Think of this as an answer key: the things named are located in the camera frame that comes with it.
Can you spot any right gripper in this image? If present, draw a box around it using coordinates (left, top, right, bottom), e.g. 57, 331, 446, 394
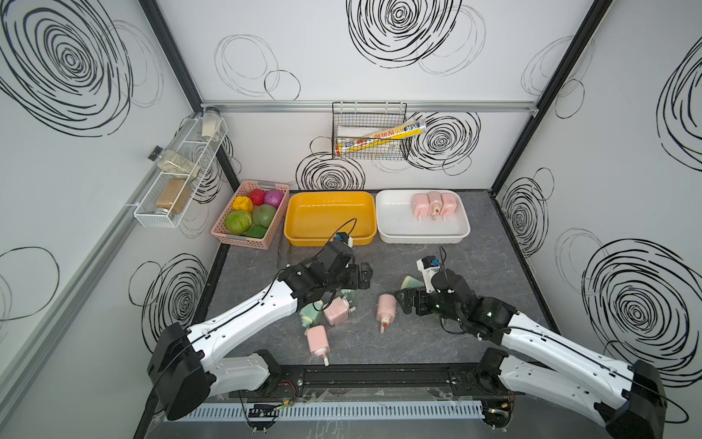
392, 284, 463, 326

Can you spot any yellow plastic storage box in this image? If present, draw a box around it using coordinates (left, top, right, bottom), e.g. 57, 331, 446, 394
283, 191, 377, 247

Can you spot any pink sharpener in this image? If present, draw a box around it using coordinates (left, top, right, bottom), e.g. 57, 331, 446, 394
376, 294, 397, 334
323, 297, 356, 327
440, 192, 458, 219
427, 191, 444, 219
305, 325, 330, 367
411, 193, 430, 221

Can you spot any white plastic storage box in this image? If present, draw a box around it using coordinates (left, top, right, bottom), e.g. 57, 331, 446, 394
375, 190, 471, 244

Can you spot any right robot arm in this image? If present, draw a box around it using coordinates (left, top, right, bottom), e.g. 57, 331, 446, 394
394, 265, 668, 438

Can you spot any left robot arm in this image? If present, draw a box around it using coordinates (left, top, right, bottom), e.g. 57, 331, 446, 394
147, 232, 373, 421

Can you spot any green sharpener right square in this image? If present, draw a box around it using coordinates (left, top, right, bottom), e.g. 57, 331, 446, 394
400, 276, 425, 290

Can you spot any light green toy apple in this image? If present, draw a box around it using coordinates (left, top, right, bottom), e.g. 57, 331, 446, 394
252, 204, 277, 229

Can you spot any magenta toy fruit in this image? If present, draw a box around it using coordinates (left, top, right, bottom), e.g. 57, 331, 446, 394
263, 190, 285, 209

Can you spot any pink perforated basket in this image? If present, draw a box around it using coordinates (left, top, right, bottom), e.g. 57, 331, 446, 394
211, 180, 290, 250

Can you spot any red toy fruit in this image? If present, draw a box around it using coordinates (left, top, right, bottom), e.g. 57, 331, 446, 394
248, 188, 266, 206

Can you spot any green toy cabbage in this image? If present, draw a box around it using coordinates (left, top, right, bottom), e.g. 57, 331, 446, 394
224, 210, 253, 235

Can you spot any yellow toy fruit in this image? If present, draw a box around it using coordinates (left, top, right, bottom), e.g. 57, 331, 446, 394
230, 196, 254, 213

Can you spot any yellow red tube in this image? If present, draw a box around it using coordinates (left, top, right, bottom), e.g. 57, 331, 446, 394
333, 119, 426, 157

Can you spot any clear jar on shelf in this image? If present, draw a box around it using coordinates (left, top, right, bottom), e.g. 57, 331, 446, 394
200, 107, 221, 140

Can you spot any bottle lying on shelf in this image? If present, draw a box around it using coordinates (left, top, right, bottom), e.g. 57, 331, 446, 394
148, 146, 200, 181

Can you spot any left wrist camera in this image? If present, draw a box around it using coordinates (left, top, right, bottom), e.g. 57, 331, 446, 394
334, 232, 354, 248

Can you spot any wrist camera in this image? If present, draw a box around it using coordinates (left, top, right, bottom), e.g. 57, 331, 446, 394
334, 232, 354, 248
417, 255, 442, 293

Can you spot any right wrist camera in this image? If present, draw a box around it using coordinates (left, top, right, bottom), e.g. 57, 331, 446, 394
417, 255, 442, 293

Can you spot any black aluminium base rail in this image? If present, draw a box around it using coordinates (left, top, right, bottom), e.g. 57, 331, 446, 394
270, 362, 508, 396

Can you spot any black wire wall basket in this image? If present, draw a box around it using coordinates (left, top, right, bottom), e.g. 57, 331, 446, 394
331, 101, 409, 161

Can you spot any white slotted cable duct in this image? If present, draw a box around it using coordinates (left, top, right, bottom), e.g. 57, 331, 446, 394
181, 401, 484, 422

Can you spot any white wire wall shelf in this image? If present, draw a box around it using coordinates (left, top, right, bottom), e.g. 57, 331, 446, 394
133, 108, 228, 229

